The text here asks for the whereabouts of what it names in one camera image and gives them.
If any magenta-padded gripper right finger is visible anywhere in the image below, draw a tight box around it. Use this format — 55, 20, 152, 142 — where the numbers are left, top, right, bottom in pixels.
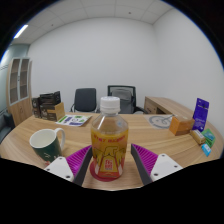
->
130, 143, 184, 186

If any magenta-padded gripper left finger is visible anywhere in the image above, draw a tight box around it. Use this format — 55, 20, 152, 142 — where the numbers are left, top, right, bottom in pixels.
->
43, 144, 94, 187

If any yellow-labelled drink bottle white cap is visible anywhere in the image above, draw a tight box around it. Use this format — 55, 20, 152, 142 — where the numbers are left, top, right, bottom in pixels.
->
90, 96, 130, 180

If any green patterned white mug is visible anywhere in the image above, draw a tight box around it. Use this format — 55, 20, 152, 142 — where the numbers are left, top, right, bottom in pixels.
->
29, 127, 67, 167

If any flat round red coaster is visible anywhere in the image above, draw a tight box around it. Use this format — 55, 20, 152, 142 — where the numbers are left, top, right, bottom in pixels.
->
88, 159, 125, 183

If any tan box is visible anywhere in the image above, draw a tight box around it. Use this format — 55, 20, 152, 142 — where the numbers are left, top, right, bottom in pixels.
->
168, 115, 196, 136

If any small yellow box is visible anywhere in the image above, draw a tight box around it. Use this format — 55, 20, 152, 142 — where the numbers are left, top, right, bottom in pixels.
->
189, 128, 207, 146

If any clear round plate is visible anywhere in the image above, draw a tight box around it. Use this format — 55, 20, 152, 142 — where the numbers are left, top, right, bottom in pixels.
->
143, 114, 174, 130

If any small blue packet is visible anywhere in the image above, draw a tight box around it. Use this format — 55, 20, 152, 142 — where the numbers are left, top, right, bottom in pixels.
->
200, 143, 213, 158

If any white printed leaflet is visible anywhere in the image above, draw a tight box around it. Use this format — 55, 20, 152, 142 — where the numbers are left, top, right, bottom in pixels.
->
54, 114, 93, 128

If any green packet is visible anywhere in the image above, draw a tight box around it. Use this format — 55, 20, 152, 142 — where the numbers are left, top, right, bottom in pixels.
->
200, 128, 217, 148

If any brown cardboard box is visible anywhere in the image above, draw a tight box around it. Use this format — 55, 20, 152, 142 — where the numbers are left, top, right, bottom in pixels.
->
39, 101, 66, 122

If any wooden side desk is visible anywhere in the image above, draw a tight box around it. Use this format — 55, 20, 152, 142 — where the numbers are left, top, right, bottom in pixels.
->
143, 96, 196, 118

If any purple upright box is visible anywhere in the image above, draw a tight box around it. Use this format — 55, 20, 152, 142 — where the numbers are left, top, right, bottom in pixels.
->
192, 97, 210, 132

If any small dark box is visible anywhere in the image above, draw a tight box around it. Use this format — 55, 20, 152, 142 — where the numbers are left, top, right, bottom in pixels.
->
31, 96, 43, 119

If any wooden shelf cabinet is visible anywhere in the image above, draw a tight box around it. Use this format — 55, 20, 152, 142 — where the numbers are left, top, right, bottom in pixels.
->
5, 57, 34, 127

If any black sofa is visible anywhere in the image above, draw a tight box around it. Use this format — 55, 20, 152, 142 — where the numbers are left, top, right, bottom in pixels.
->
0, 111, 16, 144

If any wide dark box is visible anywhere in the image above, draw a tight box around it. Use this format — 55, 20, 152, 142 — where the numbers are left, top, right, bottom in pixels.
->
39, 90, 62, 106

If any black padded office chair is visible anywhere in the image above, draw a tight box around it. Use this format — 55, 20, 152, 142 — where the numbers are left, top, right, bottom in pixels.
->
69, 87, 98, 114

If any black mesh office chair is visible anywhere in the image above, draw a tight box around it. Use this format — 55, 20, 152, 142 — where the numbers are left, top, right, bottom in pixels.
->
96, 84, 148, 115

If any ceiling light panel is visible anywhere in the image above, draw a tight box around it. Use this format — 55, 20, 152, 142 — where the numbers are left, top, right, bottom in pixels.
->
13, 24, 30, 40

